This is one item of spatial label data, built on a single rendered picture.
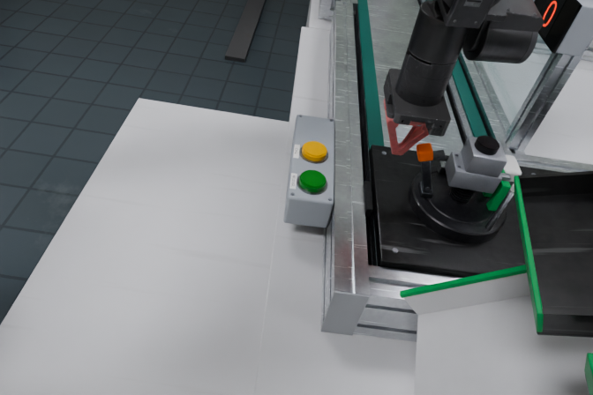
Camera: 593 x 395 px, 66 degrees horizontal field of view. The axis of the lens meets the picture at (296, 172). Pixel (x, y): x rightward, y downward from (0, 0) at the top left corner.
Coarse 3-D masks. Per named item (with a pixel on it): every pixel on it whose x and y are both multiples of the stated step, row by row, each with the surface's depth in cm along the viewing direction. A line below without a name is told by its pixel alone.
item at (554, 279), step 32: (544, 192) 37; (576, 192) 37; (544, 224) 35; (576, 224) 35; (544, 256) 33; (576, 256) 33; (544, 288) 31; (576, 288) 31; (544, 320) 28; (576, 320) 28
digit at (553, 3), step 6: (552, 0) 67; (558, 0) 65; (564, 0) 64; (546, 6) 68; (552, 6) 66; (558, 6) 65; (546, 12) 68; (552, 12) 66; (558, 12) 65; (546, 18) 68; (552, 18) 66; (546, 24) 67; (540, 30) 69; (546, 30) 67
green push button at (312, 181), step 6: (306, 174) 69; (312, 174) 69; (318, 174) 69; (300, 180) 68; (306, 180) 68; (312, 180) 68; (318, 180) 68; (324, 180) 69; (306, 186) 67; (312, 186) 67; (318, 186) 68; (324, 186) 68
